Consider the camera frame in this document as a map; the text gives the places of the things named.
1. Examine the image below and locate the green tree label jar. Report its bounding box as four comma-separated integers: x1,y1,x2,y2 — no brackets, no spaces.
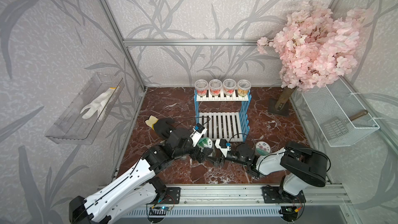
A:
197,138,214,156

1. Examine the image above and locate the clear container red seed packet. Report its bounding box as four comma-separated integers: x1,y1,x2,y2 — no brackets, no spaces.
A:
194,79,208,97

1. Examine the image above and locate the clear plastic seed container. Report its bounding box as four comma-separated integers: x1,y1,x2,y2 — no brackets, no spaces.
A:
223,79,237,96

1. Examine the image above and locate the clear lidded seed container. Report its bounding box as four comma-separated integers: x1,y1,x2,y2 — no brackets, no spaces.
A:
208,79,223,97

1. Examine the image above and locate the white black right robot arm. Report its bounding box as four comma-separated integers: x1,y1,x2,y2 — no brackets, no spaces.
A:
206,139,330,202

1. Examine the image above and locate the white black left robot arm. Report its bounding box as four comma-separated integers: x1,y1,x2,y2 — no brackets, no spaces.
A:
69,124,212,224

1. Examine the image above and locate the blue and white wooden shelf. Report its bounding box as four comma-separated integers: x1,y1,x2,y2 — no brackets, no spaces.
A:
194,92,252,142

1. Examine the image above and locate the flower label jar right rear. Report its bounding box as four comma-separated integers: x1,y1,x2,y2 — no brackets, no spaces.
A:
256,141,272,156

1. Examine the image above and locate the black and yellow work glove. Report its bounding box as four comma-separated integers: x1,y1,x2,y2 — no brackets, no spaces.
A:
145,115,175,140

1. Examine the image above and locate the white glove in tray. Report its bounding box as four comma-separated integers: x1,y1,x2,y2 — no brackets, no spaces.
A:
80,88,116,122

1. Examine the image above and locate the pink blossom artificial tree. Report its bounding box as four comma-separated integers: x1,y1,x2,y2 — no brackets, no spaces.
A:
257,2,373,116

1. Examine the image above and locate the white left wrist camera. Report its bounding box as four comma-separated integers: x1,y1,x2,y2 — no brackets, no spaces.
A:
190,123,207,147

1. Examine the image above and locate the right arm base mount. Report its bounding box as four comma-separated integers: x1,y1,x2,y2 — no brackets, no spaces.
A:
261,185,306,205

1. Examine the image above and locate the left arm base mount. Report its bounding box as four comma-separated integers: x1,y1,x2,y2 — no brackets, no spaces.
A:
149,177,181,205

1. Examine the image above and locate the aluminium front rail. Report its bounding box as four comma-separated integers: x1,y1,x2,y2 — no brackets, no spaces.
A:
93,183,352,207

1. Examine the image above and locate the white wire mesh basket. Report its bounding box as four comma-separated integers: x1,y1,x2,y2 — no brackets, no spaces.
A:
303,79,379,147

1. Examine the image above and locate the clear acrylic wall tray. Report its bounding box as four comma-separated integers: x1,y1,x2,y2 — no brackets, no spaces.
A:
45,73,125,145

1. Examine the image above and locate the wooden handled brush in basket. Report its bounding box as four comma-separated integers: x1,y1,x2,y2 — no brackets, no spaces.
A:
349,110,368,121

